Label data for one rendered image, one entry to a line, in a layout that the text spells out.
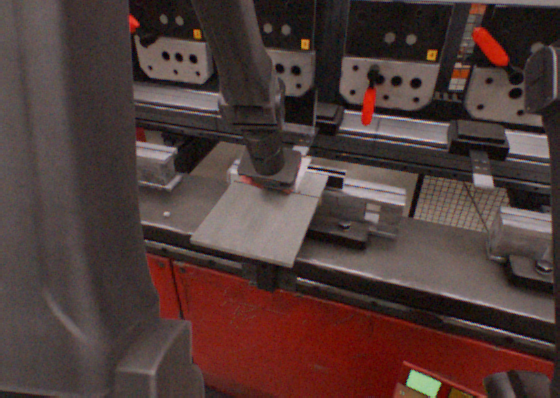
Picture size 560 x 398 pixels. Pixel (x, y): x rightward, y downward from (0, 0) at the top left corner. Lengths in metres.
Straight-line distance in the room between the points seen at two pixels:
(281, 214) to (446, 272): 0.34
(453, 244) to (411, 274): 0.14
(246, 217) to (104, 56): 0.55
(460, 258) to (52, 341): 0.79
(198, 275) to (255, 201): 0.30
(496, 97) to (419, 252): 0.34
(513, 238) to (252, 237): 0.50
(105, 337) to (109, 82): 0.10
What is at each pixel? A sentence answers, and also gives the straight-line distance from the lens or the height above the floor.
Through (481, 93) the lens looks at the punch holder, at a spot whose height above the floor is 1.22.
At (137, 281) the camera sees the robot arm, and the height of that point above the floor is 1.31.
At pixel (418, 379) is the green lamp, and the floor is 0.82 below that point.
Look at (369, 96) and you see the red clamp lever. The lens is 0.66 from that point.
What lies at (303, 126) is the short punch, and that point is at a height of 1.10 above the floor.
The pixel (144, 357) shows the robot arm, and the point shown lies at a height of 1.30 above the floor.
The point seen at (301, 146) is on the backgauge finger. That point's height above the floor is 1.00.
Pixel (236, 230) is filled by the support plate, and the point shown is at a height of 1.00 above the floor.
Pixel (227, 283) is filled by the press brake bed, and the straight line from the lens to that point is 0.94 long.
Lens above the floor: 1.45
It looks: 35 degrees down
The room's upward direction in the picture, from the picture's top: straight up
